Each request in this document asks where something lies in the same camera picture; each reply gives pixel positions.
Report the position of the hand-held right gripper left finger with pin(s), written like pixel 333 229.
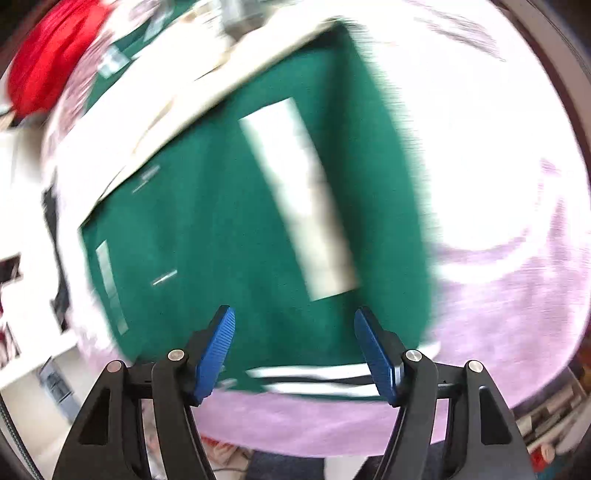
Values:
pixel 214 355

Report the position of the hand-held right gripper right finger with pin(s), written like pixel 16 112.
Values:
pixel 376 357

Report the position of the green sweater with white stripes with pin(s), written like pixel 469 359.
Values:
pixel 221 221

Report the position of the pink floral blanket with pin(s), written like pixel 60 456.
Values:
pixel 485 323

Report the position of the white shelf unit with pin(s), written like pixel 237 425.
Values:
pixel 27 286

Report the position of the cream cloth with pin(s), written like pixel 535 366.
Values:
pixel 194 97

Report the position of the red cushion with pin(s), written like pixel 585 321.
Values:
pixel 51 60

